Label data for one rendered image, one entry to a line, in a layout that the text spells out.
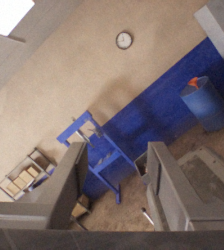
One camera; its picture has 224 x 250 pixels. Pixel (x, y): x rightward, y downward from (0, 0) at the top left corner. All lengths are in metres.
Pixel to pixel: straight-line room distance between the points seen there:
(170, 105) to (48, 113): 2.65
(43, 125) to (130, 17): 2.87
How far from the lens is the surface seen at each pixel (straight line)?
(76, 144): 0.15
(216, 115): 3.57
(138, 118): 3.91
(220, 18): 3.77
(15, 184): 4.82
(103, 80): 3.76
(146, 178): 2.89
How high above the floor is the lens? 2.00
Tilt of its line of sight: 12 degrees down
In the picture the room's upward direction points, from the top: 43 degrees counter-clockwise
